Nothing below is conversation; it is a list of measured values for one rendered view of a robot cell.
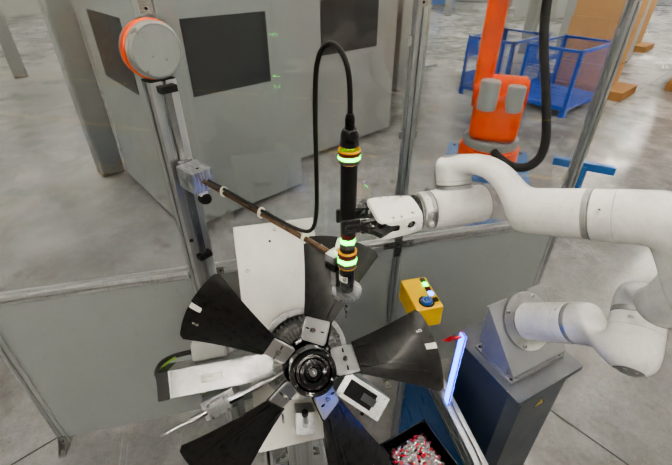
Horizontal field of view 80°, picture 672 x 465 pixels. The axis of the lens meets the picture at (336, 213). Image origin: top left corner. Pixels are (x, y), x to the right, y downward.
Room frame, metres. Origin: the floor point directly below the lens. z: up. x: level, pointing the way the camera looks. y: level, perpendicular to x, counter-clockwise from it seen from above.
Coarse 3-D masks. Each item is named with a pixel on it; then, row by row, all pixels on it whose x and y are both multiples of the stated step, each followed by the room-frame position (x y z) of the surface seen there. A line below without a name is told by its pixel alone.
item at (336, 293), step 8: (328, 256) 0.72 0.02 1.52; (336, 256) 0.71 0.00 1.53; (328, 264) 0.71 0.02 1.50; (336, 264) 0.71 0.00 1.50; (336, 272) 0.70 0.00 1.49; (336, 280) 0.70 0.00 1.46; (336, 288) 0.70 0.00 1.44; (360, 288) 0.70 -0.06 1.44; (336, 296) 0.68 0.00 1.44; (344, 296) 0.67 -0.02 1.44; (352, 296) 0.67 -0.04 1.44
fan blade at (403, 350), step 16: (400, 320) 0.82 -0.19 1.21; (416, 320) 0.81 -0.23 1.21; (368, 336) 0.77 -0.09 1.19; (384, 336) 0.77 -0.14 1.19; (400, 336) 0.77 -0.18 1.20; (416, 336) 0.77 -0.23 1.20; (432, 336) 0.77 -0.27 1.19; (368, 352) 0.72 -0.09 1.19; (384, 352) 0.72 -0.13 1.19; (400, 352) 0.72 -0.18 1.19; (416, 352) 0.72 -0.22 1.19; (432, 352) 0.72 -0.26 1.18; (368, 368) 0.67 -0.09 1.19; (384, 368) 0.67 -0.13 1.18; (400, 368) 0.67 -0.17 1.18; (416, 368) 0.68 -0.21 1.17; (432, 368) 0.68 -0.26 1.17; (416, 384) 0.64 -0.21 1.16; (432, 384) 0.65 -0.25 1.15
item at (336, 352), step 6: (336, 348) 0.74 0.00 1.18; (348, 348) 0.74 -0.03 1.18; (336, 354) 0.72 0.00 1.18; (342, 354) 0.72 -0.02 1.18; (348, 354) 0.72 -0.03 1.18; (354, 354) 0.72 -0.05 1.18; (336, 360) 0.70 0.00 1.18; (342, 360) 0.70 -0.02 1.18; (348, 360) 0.70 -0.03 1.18; (354, 360) 0.70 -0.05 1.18; (342, 366) 0.68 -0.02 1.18; (354, 366) 0.68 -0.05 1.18; (342, 372) 0.66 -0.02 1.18; (348, 372) 0.66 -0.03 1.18; (354, 372) 0.66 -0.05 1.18
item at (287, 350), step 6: (276, 342) 0.69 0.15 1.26; (282, 342) 0.69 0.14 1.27; (270, 348) 0.70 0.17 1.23; (276, 348) 0.69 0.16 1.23; (282, 348) 0.69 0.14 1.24; (288, 348) 0.69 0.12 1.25; (264, 354) 0.70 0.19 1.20; (270, 354) 0.70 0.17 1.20; (282, 354) 0.69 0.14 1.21; (288, 354) 0.69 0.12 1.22; (276, 360) 0.70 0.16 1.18; (282, 360) 0.69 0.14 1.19
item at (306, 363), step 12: (300, 348) 0.69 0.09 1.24; (312, 348) 0.67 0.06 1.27; (324, 348) 0.70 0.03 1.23; (288, 360) 0.71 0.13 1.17; (300, 360) 0.65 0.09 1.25; (312, 360) 0.65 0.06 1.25; (324, 360) 0.66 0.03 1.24; (288, 372) 0.64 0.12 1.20; (300, 372) 0.63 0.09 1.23; (324, 372) 0.63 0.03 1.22; (336, 372) 0.64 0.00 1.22; (300, 384) 0.61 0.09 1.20; (312, 384) 0.61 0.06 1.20; (324, 384) 0.62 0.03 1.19; (312, 396) 0.59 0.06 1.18
